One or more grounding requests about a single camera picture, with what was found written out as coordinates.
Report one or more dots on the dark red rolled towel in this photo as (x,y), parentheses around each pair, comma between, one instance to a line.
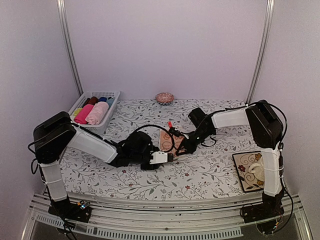
(92,101)

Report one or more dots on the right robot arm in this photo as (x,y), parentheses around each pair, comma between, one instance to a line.
(268,132)

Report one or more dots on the light blue rolled towel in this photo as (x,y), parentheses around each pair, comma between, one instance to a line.
(110,101)

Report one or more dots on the cream ceramic mug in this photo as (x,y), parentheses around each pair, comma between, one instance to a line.
(257,169)

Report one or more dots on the aluminium frame post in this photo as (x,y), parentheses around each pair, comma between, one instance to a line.
(62,13)
(270,4)

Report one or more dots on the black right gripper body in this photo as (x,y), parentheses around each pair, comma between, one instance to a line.
(203,136)

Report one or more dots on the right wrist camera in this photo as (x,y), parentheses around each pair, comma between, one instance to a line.
(175,132)

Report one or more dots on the left aluminium frame post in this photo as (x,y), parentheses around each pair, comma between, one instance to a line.
(62,13)

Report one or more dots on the pink rolled towel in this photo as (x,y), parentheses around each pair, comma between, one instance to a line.
(80,118)

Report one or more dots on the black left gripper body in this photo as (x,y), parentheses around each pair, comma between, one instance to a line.
(137,158)

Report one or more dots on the square floral plate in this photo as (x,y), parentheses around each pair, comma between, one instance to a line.
(242,162)

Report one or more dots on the white plastic basket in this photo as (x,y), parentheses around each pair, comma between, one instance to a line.
(101,128)

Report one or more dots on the right aluminium frame post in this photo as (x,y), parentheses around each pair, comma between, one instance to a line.
(270,4)

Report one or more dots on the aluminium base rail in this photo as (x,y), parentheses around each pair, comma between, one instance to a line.
(209,219)

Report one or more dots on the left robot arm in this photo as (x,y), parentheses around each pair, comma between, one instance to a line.
(58,134)

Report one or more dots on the pink towel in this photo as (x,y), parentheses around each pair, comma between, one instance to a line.
(80,118)
(97,113)

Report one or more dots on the patterned ceramic bowl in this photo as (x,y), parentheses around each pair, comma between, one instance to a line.
(164,98)

